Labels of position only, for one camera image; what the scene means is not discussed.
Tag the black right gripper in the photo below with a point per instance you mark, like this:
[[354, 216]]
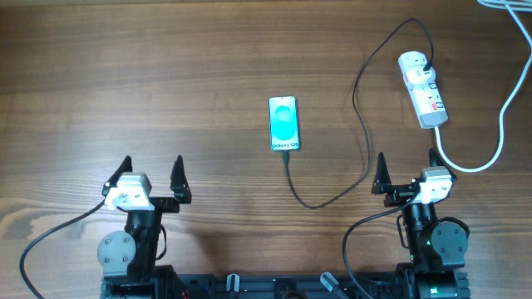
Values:
[[382, 184]]

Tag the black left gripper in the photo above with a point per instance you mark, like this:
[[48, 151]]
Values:
[[179, 187]]

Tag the blue screen Galaxy smartphone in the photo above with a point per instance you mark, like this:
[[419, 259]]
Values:
[[283, 120]]

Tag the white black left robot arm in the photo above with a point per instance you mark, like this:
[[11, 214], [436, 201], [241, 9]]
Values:
[[128, 256]]

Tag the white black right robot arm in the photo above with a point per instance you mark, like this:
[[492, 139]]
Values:
[[437, 245]]

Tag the white charger plug adapter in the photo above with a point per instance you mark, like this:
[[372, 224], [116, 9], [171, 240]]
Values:
[[417, 77]]

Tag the white power strip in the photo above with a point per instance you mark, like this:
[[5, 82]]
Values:
[[427, 101]]

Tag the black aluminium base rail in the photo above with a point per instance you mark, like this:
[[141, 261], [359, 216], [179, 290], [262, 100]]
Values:
[[376, 284]]

